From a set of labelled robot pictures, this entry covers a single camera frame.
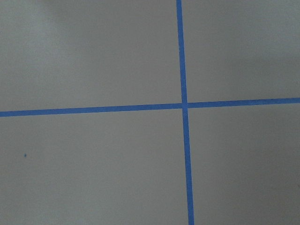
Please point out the horizontal blue tape strip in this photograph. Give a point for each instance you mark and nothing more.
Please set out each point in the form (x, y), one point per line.
(149, 107)

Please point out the vertical blue tape strip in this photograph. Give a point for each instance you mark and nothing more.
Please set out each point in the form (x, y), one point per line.
(185, 120)

